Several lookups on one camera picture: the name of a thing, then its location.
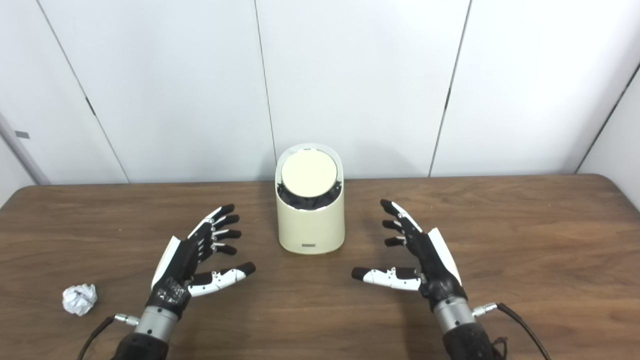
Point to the cream round bin lid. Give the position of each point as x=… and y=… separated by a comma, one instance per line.
x=309, y=172

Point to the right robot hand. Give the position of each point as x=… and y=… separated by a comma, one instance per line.
x=435, y=265

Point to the small grey wall label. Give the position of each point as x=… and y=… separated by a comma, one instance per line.
x=22, y=134

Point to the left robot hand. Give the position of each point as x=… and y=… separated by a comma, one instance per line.
x=175, y=265

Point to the grey vertical wall post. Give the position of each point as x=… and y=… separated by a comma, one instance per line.
x=20, y=150

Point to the cream-colored bin body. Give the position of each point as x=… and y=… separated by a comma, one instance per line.
x=310, y=230

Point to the white paper ball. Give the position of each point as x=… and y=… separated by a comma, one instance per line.
x=79, y=299

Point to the black bin liner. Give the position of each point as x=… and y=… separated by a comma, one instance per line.
x=300, y=202

